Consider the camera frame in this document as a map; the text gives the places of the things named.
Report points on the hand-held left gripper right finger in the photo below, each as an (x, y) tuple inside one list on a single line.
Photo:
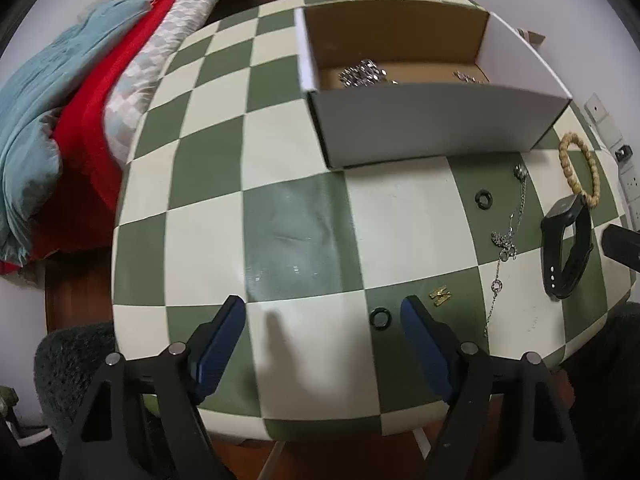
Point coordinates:
[(422, 345)]

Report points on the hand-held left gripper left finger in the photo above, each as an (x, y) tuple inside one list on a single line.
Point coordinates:
[(216, 355)]

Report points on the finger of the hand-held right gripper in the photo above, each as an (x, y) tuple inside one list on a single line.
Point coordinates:
[(622, 249)]

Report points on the white cardboard box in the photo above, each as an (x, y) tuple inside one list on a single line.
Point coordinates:
[(430, 120)]

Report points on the gold hair clip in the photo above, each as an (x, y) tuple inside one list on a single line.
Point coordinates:
[(440, 295)]

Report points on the black smart watch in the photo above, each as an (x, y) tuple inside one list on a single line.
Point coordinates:
[(556, 255)]

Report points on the white table leg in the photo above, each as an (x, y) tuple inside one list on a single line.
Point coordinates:
[(421, 442), (272, 457)]

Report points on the white power strip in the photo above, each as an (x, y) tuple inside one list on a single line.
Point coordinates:
[(617, 135)]

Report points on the green checkered tablecloth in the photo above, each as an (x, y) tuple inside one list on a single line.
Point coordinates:
[(300, 240)]

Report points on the dark grey fluffy cushion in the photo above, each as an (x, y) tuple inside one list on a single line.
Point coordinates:
[(70, 370)]

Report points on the red blanket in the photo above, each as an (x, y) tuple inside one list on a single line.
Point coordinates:
[(95, 125)]

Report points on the grey patterned bed sheet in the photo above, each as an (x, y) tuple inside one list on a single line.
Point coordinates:
[(150, 60)]

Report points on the bed with red blue bedding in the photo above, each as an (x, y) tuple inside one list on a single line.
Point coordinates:
[(55, 75)]

